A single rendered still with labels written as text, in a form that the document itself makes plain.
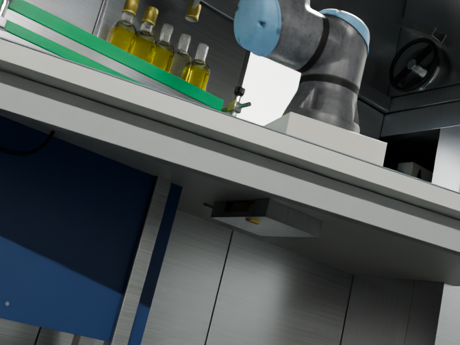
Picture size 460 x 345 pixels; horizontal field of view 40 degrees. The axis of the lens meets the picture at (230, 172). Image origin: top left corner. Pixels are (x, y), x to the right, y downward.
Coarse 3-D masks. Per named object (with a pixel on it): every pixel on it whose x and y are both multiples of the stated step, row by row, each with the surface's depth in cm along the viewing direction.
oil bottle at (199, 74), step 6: (192, 60) 173; (198, 60) 172; (192, 66) 171; (198, 66) 171; (204, 66) 172; (192, 72) 170; (198, 72) 171; (204, 72) 172; (192, 78) 170; (198, 78) 171; (204, 78) 172; (192, 84) 170; (198, 84) 171; (204, 84) 172
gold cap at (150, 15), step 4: (148, 8) 166; (152, 8) 165; (144, 12) 166; (148, 12) 165; (152, 12) 165; (156, 12) 166; (144, 16) 165; (148, 16) 165; (152, 16) 165; (156, 16) 166; (144, 20) 165; (148, 20) 164; (152, 20) 165
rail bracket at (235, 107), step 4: (236, 88) 163; (240, 88) 162; (244, 88) 163; (236, 92) 163; (240, 92) 162; (244, 92) 163; (236, 96) 162; (240, 96) 162; (236, 100) 162; (240, 100) 163; (232, 104) 162; (236, 104) 161; (240, 104) 160; (244, 104) 158; (248, 104) 157; (224, 108) 166; (228, 108) 164; (232, 108) 161; (236, 108) 161; (240, 108) 160; (232, 112) 161; (236, 112) 161; (240, 112) 162
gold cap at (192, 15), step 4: (192, 4) 173; (188, 8) 174; (192, 8) 173; (196, 8) 173; (200, 8) 174; (188, 12) 173; (192, 12) 173; (196, 12) 173; (188, 16) 175; (192, 16) 172; (196, 16) 173; (188, 20) 175; (192, 20) 176; (196, 20) 175
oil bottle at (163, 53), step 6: (156, 42) 165; (162, 42) 165; (168, 42) 168; (156, 48) 164; (162, 48) 165; (168, 48) 166; (156, 54) 164; (162, 54) 165; (168, 54) 166; (174, 54) 167; (156, 60) 164; (162, 60) 165; (168, 60) 166; (162, 66) 165; (168, 66) 166; (168, 72) 166
